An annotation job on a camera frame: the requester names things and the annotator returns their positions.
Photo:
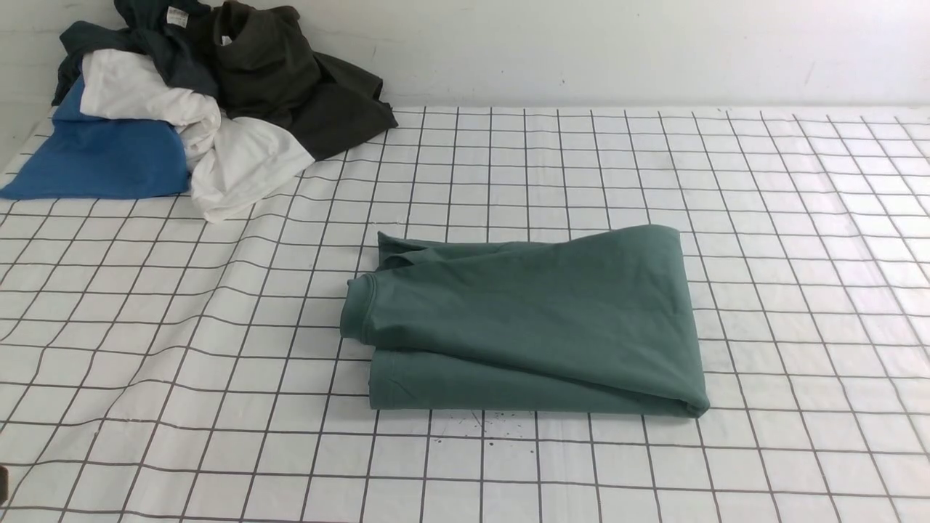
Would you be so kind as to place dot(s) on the blue shirt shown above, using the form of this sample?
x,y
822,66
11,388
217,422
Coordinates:
x,y
87,157

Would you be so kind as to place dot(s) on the white shirt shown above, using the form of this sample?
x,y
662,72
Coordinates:
x,y
233,162

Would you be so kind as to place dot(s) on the dark navy shirt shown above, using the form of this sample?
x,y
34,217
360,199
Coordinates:
x,y
156,29

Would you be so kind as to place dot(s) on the dark olive shirt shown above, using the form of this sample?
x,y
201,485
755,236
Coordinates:
x,y
266,69

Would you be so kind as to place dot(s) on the white grid-pattern tablecloth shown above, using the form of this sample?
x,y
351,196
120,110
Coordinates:
x,y
160,368

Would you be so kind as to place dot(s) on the green long-sleeve top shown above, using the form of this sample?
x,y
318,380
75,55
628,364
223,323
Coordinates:
x,y
600,324

